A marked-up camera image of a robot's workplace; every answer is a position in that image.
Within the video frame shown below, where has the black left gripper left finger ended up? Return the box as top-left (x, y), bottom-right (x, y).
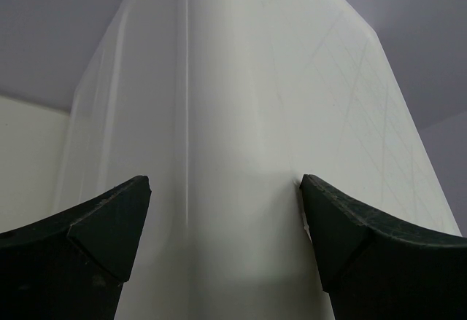
top-left (1, 176), bottom-right (150, 319)

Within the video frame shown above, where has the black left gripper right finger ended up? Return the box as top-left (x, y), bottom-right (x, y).
top-left (300, 174), bottom-right (466, 319)

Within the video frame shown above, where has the white shoe cabinet frame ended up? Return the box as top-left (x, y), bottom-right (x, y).
top-left (55, 0), bottom-right (460, 319)

